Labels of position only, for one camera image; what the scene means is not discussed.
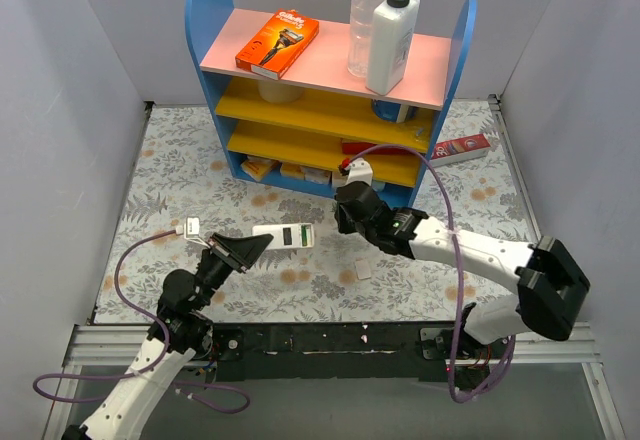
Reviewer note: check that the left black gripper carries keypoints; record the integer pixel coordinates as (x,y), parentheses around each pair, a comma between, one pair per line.
(225,252)

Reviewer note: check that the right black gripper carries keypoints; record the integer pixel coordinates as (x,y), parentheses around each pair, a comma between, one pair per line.
(342,210)

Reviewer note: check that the white remote battery cover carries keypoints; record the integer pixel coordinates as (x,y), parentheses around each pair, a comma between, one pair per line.
(362,269)

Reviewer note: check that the white remote control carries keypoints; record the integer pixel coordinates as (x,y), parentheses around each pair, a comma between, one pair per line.
(286,236)

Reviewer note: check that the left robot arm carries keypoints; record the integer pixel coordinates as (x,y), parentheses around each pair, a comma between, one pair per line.
(178,333)

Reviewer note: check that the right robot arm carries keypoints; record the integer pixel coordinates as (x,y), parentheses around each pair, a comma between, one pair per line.
(546,287)

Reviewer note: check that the white orange small box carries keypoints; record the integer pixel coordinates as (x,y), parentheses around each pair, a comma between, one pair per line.
(338,180)

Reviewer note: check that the red flat box on shelf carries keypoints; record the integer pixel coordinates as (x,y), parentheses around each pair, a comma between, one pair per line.
(353,148)

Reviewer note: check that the yellow and white small box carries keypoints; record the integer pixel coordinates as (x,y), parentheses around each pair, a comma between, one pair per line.
(257,170)

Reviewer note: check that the floral table mat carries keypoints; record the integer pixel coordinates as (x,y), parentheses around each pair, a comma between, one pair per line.
(181,170)

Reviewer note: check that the red toothpaste box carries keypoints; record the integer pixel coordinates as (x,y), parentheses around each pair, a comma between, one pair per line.
(459,150)

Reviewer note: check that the blue and white tub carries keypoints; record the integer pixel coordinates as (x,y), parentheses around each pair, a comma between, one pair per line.
(393,112)

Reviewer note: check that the blue shelf with coloured boards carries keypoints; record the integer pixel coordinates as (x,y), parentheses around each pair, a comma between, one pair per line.
(334,106)

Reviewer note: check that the cream cylindrical container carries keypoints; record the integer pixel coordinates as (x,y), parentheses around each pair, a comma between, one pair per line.
(276,92)

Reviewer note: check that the white bottle with black cap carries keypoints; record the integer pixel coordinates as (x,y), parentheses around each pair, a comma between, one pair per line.
(392,29)

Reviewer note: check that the orange razor box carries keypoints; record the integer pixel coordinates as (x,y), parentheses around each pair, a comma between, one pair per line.
(278,44)

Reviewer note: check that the clear plastic water bottle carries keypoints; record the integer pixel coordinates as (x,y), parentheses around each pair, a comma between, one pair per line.
(361,17)

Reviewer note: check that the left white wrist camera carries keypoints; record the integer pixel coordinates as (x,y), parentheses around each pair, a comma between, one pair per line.
(191,232)

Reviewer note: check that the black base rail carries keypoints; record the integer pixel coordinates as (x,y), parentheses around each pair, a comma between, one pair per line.
(332,350)

